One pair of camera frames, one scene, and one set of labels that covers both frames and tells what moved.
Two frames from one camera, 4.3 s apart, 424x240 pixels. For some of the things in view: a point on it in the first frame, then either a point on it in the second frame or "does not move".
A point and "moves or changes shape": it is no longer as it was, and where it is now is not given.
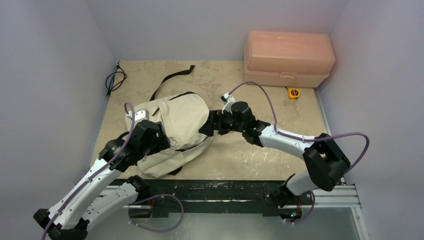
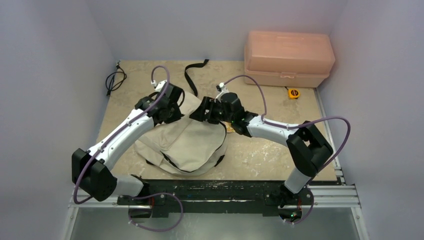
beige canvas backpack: x=181 y=117 moves or changes shape
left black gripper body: x=159 y=143 to x=174 y=114
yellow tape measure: x=293 y=93 does not move
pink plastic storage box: x=299 y=59 does not move
